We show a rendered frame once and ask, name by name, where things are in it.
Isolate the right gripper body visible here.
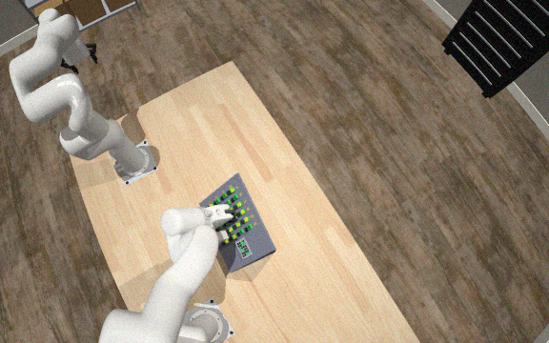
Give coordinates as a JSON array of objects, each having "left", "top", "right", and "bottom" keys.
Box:
[{"left": 204, "top": 204, "right": 234, "bottom": 229}]

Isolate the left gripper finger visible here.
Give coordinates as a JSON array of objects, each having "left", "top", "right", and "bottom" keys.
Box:
[
  {"left": 60, "top": 58, "right": 79, "bottom": 74},
  {"left": 85, "top": 43, "right": 97, "bottom": 64}
]

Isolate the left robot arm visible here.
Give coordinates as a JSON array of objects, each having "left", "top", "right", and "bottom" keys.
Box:
[{"left": 10, "top": 9, "right": 150, "bottom": 176}]

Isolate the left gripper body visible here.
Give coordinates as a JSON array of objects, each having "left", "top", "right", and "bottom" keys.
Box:
[{"left": 63, "top": 37, "right": 91, "bottom": 66}]

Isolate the grey switch panel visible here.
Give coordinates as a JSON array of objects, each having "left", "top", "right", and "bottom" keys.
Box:
[{"left": 199, "top": 172, "right": 276, "bottom": 273}]

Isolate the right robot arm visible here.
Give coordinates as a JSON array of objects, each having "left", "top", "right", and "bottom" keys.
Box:
[{"left": 98, "top": 207, "right": 229, "bottom": 343}]

